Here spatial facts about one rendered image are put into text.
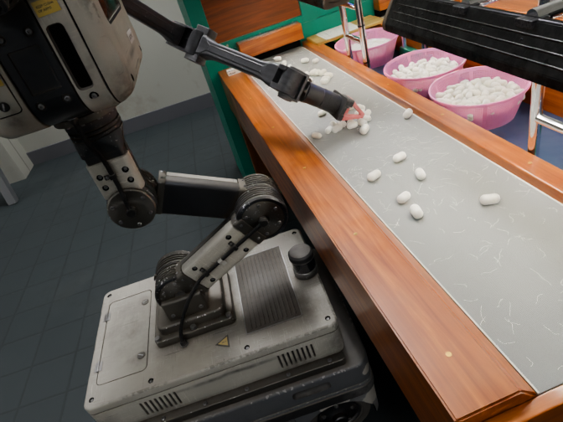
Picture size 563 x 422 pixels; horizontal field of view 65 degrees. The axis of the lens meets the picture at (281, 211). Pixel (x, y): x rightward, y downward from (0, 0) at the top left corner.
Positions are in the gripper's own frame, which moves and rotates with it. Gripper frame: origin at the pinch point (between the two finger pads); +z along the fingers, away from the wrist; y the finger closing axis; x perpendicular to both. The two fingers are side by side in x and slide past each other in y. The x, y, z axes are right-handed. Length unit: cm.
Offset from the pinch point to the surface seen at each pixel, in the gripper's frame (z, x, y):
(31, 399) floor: -63, 154, 19
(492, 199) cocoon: 4, -1, -53
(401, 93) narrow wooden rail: 11.6, -10.1, 4.1
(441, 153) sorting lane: 7.6, -2.8, -29.8
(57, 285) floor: -64, 153, 90
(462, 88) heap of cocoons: 25.9, -18.9, -2.0
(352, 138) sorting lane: -3.2, 6.0, -7.0
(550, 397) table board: -8, 12, -89
